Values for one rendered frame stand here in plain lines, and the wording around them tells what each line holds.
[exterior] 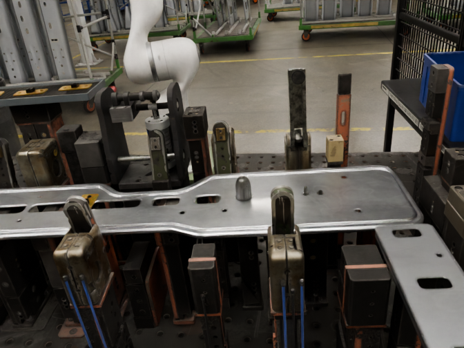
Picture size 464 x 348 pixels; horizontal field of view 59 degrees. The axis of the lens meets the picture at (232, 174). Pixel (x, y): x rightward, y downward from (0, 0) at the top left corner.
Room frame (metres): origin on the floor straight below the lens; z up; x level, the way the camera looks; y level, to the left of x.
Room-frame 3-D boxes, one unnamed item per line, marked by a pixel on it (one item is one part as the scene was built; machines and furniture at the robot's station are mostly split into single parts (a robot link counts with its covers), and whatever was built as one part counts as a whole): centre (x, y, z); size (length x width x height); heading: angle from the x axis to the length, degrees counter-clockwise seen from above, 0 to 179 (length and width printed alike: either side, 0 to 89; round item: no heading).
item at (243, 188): (0.73, -0.02, 1.02); 0.03 x 0.03 x 0.07
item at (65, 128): (0.98, 0.39, 0.90); 0.05 x 0.05 x 0.40; 85
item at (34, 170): (0.92, 0.47, 0.89); 0.13 x 0.11 x 0.38; 175
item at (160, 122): (0.95, 0.20, 0.94); 0.18 x 0.13 x 0.49; 85
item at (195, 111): (0.95, 0.08, 0.91); 0.07 x 0.05 x 0.42; 175
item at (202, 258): (0.56, 0.06, 0.84); 0.11 x 0.08 x 0.29; 175
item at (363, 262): (0.52, -0.20, 0.84); 0.11 x 0.10 x 0.28; 175
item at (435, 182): (0.68, -0.41, 0.85); 0.12 x 0.03 x 0.30; 175
